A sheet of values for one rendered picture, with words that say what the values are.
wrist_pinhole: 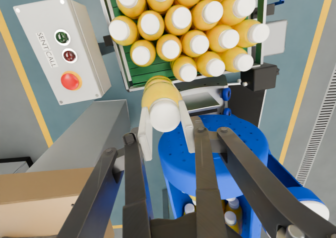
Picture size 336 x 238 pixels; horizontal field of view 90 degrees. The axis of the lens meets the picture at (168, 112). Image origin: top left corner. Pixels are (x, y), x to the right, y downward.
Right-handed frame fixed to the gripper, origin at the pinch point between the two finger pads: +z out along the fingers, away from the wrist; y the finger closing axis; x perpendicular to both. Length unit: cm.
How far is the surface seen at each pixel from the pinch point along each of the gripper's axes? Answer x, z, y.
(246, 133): -17.8, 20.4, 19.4
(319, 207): -67, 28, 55
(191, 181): -19.7, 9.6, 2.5
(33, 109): -30, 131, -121
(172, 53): 5.2, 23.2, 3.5
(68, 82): 3.7, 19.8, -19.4
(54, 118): -42, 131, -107
